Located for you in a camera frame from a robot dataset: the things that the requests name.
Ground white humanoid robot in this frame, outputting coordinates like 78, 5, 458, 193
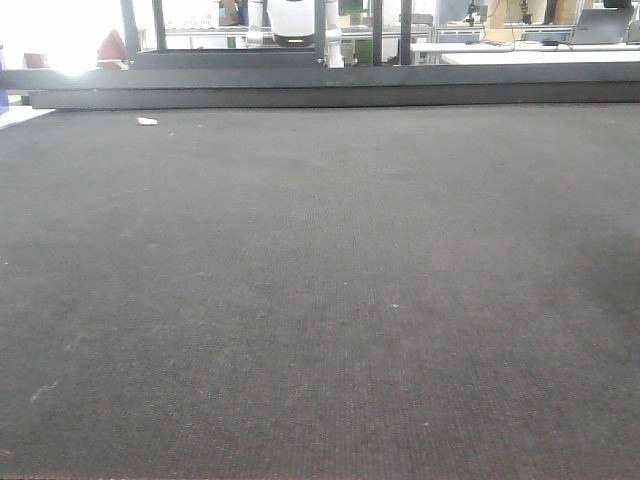
246, 0, 345, 68

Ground black metal frame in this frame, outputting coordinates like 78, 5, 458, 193
1, 1, 639, 110

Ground brown cardboard boxes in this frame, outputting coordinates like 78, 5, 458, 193
481, 0, 593, 43

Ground dark grey fabric mat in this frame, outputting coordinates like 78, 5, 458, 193
1, 104, 639, 479

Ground white work table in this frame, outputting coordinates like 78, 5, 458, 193
410, 42, 639, 65

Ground red bag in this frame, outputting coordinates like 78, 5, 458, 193
96, 29, 128, 70

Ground white paper scrap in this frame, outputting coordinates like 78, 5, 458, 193
137, 117, 158, 126

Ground grey laptop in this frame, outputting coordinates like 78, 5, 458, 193
570, 8, 633, 45

